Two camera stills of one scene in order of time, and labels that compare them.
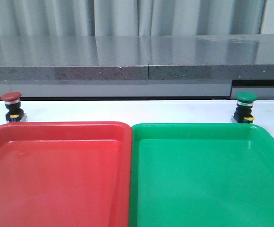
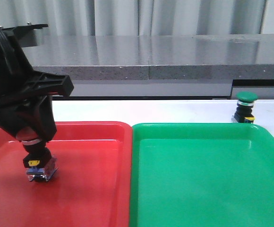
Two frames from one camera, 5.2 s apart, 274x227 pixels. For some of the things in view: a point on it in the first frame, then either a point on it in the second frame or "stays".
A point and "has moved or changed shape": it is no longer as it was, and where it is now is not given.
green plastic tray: x=207 y=175 stays
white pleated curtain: x=12 y=18 stays
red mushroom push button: x=14 y=113 has moved or changed shape
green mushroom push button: x=244 y=103 stays
